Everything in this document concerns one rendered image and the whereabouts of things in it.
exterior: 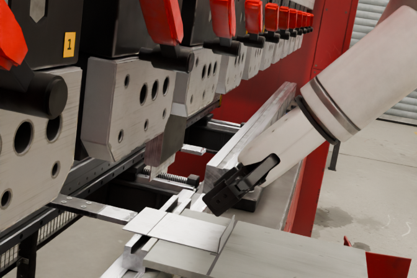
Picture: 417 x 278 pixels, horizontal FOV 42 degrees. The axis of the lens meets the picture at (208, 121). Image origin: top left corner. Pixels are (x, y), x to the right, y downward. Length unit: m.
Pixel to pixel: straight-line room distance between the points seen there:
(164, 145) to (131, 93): 0.25
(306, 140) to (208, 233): 0.20
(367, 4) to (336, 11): 5.27
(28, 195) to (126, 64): 0.13
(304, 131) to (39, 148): 0.38
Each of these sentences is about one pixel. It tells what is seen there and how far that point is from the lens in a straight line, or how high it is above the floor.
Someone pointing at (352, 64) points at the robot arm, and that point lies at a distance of 0.63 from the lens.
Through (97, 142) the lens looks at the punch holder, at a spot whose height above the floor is 1.19.
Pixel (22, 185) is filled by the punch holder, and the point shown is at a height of 1.20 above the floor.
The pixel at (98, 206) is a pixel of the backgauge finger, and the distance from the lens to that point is 0.77.
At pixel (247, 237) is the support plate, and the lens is 0.75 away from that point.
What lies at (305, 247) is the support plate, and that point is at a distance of 0.76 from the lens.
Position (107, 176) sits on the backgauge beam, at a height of 0.90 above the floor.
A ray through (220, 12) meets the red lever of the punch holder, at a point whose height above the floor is 1.29.
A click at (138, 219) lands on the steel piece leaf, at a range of 0.75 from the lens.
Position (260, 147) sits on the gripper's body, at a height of 1.15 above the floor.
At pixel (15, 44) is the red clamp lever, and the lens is 0.20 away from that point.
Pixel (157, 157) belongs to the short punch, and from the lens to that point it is 0.65.
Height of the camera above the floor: 1.30
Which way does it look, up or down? 12 degrees down
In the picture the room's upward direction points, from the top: 9 degrees clockwise
